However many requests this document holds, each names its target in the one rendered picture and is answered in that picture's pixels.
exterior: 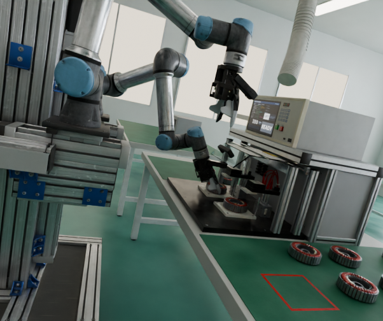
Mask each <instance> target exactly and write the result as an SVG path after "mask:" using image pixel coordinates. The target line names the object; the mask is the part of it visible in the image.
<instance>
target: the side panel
mask: <svg viewBox="0 0 383 321"><path fill-rule="evenodd" d="M382 180H383V178H377V177H373V176H367V175H360V174H356V173H349V172H345V171H338V170H334V169H331V170H330V173H329V175H328V179H327V182H326V185H325V188H324V192H323V195H322V198H321V202H320V204H319V208H318V210H317V214H316V217H315V220H314V224H313V226H312V230H311V232H310V236H309V237H307V236H306V239H305V240H307V241H308V242H309V243H311V242H313V243H326V244H335V245H352V246H360V243H361V240H362V237H363V235H364V232H365V229H366V225H367V223H368V220H369V218H370V214H371V212H372V209H373V206H374V203H375V200H376V197H377V194H378V192H379V189H380V185H381V183H382Z"/></svg>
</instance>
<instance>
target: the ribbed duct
mask: <svg viewBox="0 0 383 321"><path fill-rule="evenodd" d="M317 2H318V0H299V1H298V6H297V9H296V15H295V20H294V23H293V28H292V32H291V37H290V41H289V45H288V49H287V52H286V56H285V58H284V61H283V64H282V66H281V70H280V72H279V75H278V77H277V80H278V82H279V83H280V84H282V85H284V86H293V85H295V84H296V82H297V80H298V76H299V74H300V70H301V68H302V65H303V62H304V59H305V56H306V53H307V47H308V44H309V38H310V34H311V30H312V25H313V21H314V16H315V13H316V7H317Z"/></svg>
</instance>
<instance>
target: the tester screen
mask: <svg viewBox="0 0 383 321"><path fill-rule="evenodd" d="M279 104H280V103H271V102H265V101H254V104H253V109H252V112H251V116H250V119H249V124H251V125H256V124H252V121H253V119H256V120H258V125H256V126H258V127H260V129H261V125H262V122H268V123H271V124H274V122H275V121H271V120H265V119H263V118H264V114H265V113H269V114H273V115H277V111H278V108H279ZM249 124H248V126H249ZM247 128H248V129H251V130H254V131H258V132H261V131H260V129H259V130H258V129H254V128H251V127H247ZM262 133H264V134H268V133H265V132H262ZM271 134H272V133H271ZM271 134H268V135H271Z"/></svg>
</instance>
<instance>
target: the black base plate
mask: <svg viewBox="0 0 383 321"><path fill-rule="evenodd" d="M167 181H168V183H169V185H170V186H171V187H172V189H173V190H174V192H175V193H176V195H177V196H178V198H179V199H180V200H181V202H182V203H183V205H184V206H185V208H186V209H187V210H188V212H189V214H190V215H191V216H192V218H193V219H194V221H195V222H196V224H197V225H198V226H199V228H200V230H201V231H202V232H209V233H218V234H234V235H243V236H259V237H268V238H284V239H300V240H304V239H305V235H304V234H303V233H302V232H301V233H300V235H299V236H298V235H293V233H291V232H290V230H291V226H292V225H291V224H289V223H288V222H287V221H285V220H284V221H283V223H282V227H281V231H280V234H278V233H276V234H275V233H273V232H272V231H270V228H271V225H272V221H273V218H274V214H275V213H274V212H273V211H271V214H270V218H267V217H260V216H259V215H258V214H256V220H255V219H248V218H235V217H226V216H224V214H223V213H222V212H221V211H220V210H219V209H218V208H217V207H216V206H215V205H214V204H213V203H214V201H217V202H223V201H224V199H222V198H216V197H207V196H206V195H205V194H204V193H203V192H202V191H201V190H200V189H199V188H198V185H203V186H206V184H207V182H205V183H201V182H198V181H193V180H184V179H179V178H170V177H167ZM225 186H226V187H227V192H228V193H229V194H230V195H231V196H232V192H233V187H232V186H230V185H225ZM233 198H237V197H236V196H235V195H234V196H233ZM237 199H240V198H237ZM240 200H243V201H245V202H246V203H247V204H248V208H247V209H248V210H249V211H250V212H251V213H252V214H253V215H254V214H255V212H254V211H253V208H254V204H255V201H256V200H257V199H256V198H254V197H253V196H252V195H250V194H247V197H246V199H240ZM257 201H258V200H257Z"/></svg>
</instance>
